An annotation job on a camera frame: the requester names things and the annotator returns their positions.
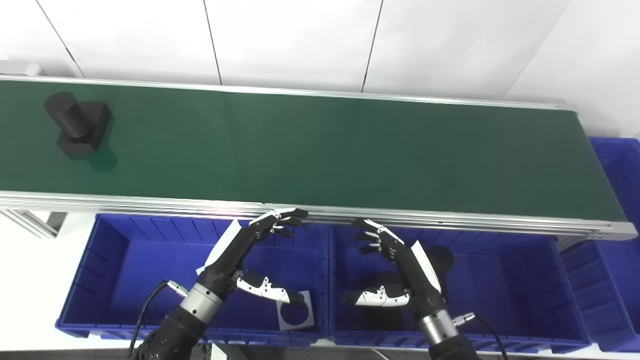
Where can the green conveyor belt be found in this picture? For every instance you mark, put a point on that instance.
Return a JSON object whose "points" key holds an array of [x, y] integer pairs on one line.
{"points": [[300, 150], [450, 220]]}

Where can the grey conveyor motor housing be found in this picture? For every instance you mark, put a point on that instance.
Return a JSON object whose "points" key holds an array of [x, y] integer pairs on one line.
{"points": [[20, 68]]}

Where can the white support post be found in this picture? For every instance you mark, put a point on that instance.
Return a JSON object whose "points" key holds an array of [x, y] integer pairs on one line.
{"points": [[217, 352]]}

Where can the robot left hand black white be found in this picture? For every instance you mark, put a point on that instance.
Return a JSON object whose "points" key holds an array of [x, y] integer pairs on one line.
{"points": [[235, 255]]}

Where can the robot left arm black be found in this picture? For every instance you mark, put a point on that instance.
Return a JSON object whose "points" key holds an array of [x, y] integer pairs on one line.
{"points": [[175, 330]]}

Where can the blue plastic bin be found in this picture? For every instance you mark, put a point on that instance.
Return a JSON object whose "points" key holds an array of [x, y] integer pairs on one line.
{"points": [[125, 265], [620, 260], [500, 290]]}

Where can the white square plate round hole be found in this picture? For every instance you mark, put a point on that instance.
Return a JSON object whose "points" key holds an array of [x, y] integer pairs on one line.
{"points": [[310, 323]]}

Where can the aluminium conveyor leg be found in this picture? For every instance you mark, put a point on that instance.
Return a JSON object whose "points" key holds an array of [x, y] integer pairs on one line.
{"points": [[30, 222]]}

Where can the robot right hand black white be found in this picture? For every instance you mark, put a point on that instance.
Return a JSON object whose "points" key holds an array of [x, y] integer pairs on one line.
{"points": [[412, 272]]}

